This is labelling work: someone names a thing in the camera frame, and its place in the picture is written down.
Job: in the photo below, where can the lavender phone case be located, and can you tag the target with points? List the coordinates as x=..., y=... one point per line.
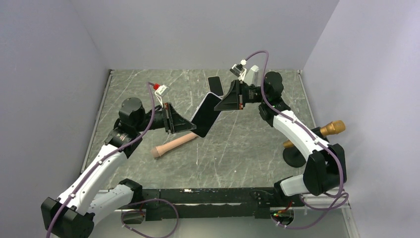
x=210, y=97

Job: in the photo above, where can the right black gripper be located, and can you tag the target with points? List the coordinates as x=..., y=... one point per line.
x=235, y=98

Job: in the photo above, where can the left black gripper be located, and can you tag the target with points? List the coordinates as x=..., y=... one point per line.
x=176, y=123

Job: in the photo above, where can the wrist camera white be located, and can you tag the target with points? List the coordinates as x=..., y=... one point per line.
x=160, y=92
x=239, y=70

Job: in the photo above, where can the black smartphone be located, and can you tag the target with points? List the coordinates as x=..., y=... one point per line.
x=205, y=119

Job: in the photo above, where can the gold microphone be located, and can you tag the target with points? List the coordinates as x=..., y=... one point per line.
x=334, y=127

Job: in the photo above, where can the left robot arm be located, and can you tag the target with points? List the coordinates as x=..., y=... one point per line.
x=76, y=211

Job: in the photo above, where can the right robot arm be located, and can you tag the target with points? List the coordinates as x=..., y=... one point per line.
x=325, y=163

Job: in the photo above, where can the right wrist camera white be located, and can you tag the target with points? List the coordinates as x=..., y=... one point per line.
x=239, y=70

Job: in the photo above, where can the phone in pink case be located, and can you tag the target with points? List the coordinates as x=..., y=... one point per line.
x=215, y=85

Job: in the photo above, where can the black base bar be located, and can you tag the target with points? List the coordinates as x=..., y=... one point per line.
x=256, y=202

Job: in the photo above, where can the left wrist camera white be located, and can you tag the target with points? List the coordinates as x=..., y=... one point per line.
x=160, y=92

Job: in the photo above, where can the black microphone stand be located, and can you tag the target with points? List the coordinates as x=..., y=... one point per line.
x=293, y=157

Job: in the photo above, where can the pink microphone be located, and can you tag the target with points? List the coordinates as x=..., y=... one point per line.
x=158, y=151

